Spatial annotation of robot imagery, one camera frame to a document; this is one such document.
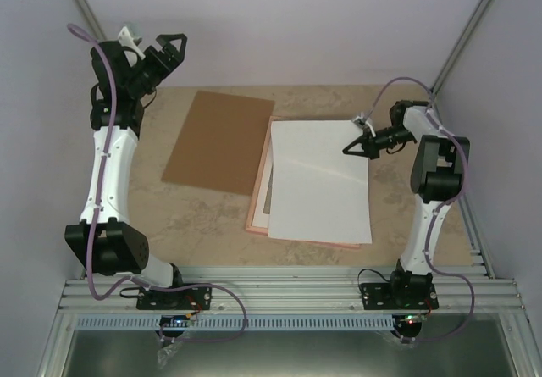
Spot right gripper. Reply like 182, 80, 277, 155
343, 125, 415, 160

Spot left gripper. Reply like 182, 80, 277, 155
128, 35, 188, 98

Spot white paper sheet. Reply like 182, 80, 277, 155
267, 118, 373, 246

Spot pink picture frame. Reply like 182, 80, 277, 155
245, 114, 373, 250

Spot white mat board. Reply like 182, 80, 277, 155
246, 116, 279, 236

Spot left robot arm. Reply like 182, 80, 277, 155
64, 29, 187, 308

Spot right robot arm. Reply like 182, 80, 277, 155
342, 100, 470, 310

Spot brown backing board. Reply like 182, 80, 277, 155
162, 91, 274, 196

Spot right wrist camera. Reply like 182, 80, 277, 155
351, 113, 376, 137

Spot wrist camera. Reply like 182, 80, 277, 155
351, 113, 376, 137
117, 25, 145, 65

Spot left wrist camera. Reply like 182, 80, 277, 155
117, 25, 145, 65

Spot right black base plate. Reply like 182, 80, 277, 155
358, 282, 440, 311

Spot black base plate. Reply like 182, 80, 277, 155
358, 282, 440, 311
135, 287, 213, 312

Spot aluminium rail base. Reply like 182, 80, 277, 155
38, 263, 541, 376

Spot right corner aluminium post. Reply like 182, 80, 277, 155
432, 0, 495, 96

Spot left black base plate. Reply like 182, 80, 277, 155
135, 287, 213, 312

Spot blue grey cable duct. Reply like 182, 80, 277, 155
75, 314, 395, 332

